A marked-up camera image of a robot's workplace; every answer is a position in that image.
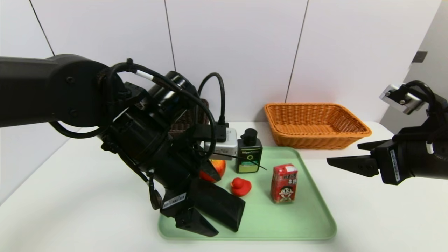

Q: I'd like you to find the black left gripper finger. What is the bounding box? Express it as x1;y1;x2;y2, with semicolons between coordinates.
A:
190;177;246;232
175;206;219;237

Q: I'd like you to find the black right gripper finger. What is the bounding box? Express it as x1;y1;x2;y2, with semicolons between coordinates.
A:
357;140;389;151
327;155;379;177

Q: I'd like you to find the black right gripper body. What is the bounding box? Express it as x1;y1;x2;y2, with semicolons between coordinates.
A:
371;134;448;186

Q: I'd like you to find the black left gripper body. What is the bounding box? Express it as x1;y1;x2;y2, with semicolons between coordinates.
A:
152;156;204;218

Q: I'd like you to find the black leather pouch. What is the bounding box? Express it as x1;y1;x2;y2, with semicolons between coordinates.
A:
191;178;246;232

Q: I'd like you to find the red rubber duck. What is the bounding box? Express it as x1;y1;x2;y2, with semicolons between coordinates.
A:
230;177;252;197

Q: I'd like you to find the red apple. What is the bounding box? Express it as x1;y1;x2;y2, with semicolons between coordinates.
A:
199;159;226;183

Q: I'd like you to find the black pump bottle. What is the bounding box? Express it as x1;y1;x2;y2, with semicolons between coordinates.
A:
235;128;263;174

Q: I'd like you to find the orange wicker basket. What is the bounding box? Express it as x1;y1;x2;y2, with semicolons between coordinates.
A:
264;103;372;150

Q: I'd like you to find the dark brown wicker basket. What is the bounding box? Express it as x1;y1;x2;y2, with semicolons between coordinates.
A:
168;99;210;140

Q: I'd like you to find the light green plastic tray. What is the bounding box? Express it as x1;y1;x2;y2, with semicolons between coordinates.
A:
157;146;337;240

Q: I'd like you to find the red milk carton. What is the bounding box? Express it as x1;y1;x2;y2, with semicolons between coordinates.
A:
270;163;298;203

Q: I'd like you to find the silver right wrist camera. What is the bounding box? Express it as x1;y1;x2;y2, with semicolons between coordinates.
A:
379;84;426;115

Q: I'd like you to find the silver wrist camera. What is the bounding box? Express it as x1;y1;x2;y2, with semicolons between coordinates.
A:
204;127;238;161
379;84;426;115

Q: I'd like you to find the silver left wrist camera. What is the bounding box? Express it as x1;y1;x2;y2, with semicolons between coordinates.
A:
204;127;238;161

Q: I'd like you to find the black right camera cable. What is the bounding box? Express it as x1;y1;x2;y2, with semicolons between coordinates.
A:
402;80;448;118

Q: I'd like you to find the black camera cable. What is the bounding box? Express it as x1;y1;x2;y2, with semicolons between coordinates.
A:
192;72;229;142
402;80;448;118

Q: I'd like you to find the black left camera cable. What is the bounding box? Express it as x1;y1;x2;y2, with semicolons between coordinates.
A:
192;72;229;142

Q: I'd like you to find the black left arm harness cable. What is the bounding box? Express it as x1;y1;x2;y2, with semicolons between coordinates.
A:
49;59;217;160

